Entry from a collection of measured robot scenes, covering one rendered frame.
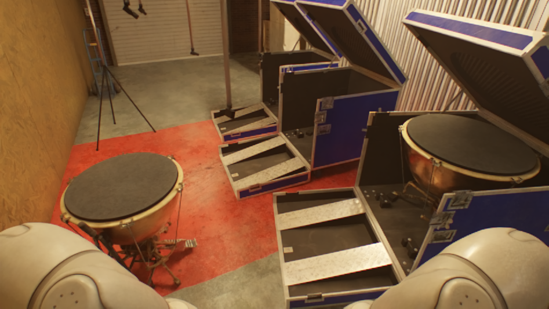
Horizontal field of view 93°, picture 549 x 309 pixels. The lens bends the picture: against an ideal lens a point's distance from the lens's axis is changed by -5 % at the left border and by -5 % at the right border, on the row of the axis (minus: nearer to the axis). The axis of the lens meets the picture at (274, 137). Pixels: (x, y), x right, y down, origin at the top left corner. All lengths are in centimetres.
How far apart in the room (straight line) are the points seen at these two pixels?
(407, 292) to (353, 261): 182
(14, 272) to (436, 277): 58
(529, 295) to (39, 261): 69
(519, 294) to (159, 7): 785
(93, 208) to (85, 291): 142
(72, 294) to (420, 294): 43
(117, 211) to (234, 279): 100
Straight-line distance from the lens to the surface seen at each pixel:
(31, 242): 57
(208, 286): 227
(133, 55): 806
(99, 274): 44
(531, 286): 56
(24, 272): 53
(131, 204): 175
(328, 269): 224
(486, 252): 54
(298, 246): 242
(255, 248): 241
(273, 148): 335
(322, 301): 212
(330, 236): 251
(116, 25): 795
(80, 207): 187
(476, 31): 174
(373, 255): 231
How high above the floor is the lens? 189
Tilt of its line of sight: 30 degrees down
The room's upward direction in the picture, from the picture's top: 1 degrees clockwise
